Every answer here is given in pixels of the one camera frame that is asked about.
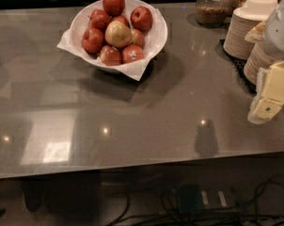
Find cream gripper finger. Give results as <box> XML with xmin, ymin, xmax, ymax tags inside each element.
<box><xmin>247</xmin><ymin>96</ymin><xmax>283</xmax><ymax>124</ymax></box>

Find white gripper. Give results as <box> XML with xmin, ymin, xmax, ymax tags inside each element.
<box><xmin>257</xmin><ymin>0</ymin><xmax>284</xmax><ymax>105</ymax></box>

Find white ceramic bowl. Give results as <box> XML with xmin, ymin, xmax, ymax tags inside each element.
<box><xmin>69</xmin><ymin>0</ymin><xmax>168</xmax><ymax>74</ymax></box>

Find red apple with sticker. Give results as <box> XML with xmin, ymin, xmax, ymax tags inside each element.
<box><xmin>122</xmin><ymin>44</ymin><xmax>144</xmax><ymax>63</ymax></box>

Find red apple middle right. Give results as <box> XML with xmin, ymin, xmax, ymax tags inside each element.
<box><xmin>131</xmin><ymin>28</ymin><xmax>145</xmax><ymax>48</ymax></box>

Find red apple front left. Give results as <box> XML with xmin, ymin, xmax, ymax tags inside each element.
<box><xmin>99</xmin><ymin>45</ymin><xmax>122</xmax><ymax>66</ymax></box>

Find yellow green apple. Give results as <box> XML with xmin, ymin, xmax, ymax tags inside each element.
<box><xmin>104</xmin><ymin>21</ymin><xmax>132</xmax><ymax>48</ymax></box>

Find red apple centre back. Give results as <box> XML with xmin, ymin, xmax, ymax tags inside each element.
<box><xmin>111</xmin><ymin>15</ymin><xmax>130</xmax><ymax>27</ymax></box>

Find red apple top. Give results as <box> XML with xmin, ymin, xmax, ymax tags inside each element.
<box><xmin>103</xmin><ymin>0</ymin><xmax>125</xmax><ymax>16</ymax></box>

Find red apple upper left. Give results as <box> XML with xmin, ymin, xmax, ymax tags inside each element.
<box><xmin>88</xmin><ymin>9</ymin><xmax>111</xmax><ymax>31</ymax></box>

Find right stack of paper plates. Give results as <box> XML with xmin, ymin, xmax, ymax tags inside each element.
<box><xmin>244</xmin><ymin>42</ymin><xmax>276</xmax><ymax>85</ymax></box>

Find stack of paper plates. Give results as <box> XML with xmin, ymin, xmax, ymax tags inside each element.
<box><xmin>244</xmin><ymin>42</ymin><xmax>276</xmax><ymax>85</ymax></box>
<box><xmin>223</xmin><ymin>7</ymin><xmax>265</xmax><ymax>60</ymax></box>

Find black mat under plates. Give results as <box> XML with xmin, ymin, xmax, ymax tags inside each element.
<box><xmin>224</xmin><ymin>50</ymin><xmax>256</xmax><ymax>95</ymax></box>

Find left stack of paper plates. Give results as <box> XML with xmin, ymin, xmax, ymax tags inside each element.
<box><xmin>223</xmin><ymin>7</ymin><xmax>265</xmax><ymax>60</ymax></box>

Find glass jar of cereal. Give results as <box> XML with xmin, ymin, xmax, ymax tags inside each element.
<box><xmin>196</xmin><ymin>0</ymin><xmax>232</xmax><ymax>27</ymax></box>

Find black power adapter box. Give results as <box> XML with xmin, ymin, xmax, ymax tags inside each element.
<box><xmin>177</xmin><ymin>185</ymin><xmax>204</xmax><ymax>214</ymax></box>

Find white paper napkin liner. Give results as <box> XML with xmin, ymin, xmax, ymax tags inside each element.
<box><xmin>56</xmin><ymin>7</ymin><xmax>166</xmax><ymax>82</ymax></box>

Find black floor cables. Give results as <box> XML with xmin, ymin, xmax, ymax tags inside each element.
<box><xmin>105</xmin><ymin>172</ymin><xmax>284</xmax><ymax>226</ymax></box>

